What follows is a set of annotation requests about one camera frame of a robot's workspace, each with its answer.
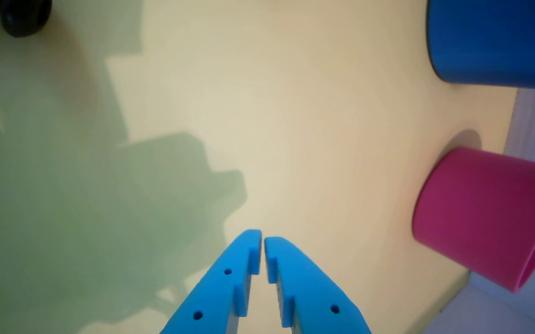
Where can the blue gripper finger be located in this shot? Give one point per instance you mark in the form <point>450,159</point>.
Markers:
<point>216,292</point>
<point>311,297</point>

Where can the blue round cup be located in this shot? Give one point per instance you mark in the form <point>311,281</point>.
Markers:
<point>499,41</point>

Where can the pink round cup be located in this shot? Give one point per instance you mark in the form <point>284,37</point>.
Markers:
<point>485,215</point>

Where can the black bolt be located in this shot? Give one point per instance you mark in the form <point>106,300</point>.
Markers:
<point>22,16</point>

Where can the yellow paper mat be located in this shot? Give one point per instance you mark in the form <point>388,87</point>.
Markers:
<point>295,139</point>

